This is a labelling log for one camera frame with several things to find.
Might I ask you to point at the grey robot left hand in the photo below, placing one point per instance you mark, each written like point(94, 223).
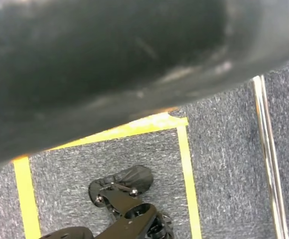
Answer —
point(110, 59)

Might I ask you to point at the stainless steel workbench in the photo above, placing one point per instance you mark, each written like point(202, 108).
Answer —
point(268, 158)

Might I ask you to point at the black robot wheel leg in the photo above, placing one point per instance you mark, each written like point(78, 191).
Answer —
point(129, 211)

